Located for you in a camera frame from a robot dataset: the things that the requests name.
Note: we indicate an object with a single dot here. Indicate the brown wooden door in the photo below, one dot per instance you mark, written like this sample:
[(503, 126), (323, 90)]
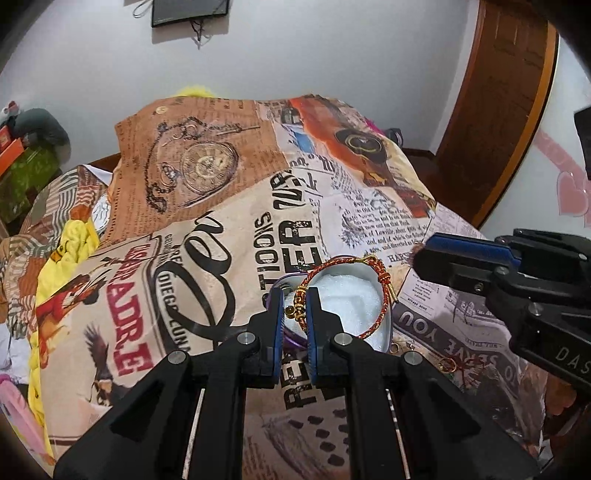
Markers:
[(500, 104)]

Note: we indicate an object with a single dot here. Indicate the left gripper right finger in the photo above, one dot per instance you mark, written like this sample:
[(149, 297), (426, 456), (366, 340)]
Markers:
[(342, 361)]

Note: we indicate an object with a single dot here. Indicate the purple heart-shaped tin box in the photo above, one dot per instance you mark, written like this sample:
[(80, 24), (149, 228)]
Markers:
[(352, 290)]

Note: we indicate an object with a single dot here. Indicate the black wall-mounted television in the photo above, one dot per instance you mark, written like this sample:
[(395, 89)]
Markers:
[(165, 12)]

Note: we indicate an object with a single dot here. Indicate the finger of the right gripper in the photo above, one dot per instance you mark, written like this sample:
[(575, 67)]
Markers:
[(457, 272), (471, 251)]

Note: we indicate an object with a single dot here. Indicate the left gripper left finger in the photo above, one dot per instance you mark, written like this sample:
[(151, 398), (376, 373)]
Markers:
[(248, 360)]

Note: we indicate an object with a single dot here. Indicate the newspaper print bed cover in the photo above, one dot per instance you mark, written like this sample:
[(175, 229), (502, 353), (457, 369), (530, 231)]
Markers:
[(211, 203)]

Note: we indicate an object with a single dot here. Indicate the pink heart wall sticker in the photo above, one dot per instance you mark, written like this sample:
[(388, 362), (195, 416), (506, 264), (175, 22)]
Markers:
[(572, 186)]

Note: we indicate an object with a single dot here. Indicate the green patterned box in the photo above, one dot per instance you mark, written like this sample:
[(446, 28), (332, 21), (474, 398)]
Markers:
[(29, 174)]

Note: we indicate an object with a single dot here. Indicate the yellow pillow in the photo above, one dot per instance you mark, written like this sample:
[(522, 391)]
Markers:
[(198, 91)]

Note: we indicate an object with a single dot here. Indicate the dark green plush toy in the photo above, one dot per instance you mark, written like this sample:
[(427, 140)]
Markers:
[(41, 123)]

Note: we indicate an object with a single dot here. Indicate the yellow cloth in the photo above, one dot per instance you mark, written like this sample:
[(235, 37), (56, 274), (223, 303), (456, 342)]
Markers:
[(78, 241)]

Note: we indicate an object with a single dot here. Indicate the dark blue bag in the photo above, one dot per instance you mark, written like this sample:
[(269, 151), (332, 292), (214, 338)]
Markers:
[(396, 135)]

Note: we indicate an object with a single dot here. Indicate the orange box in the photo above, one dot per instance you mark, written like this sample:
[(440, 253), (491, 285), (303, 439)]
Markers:
[(10, 149)]

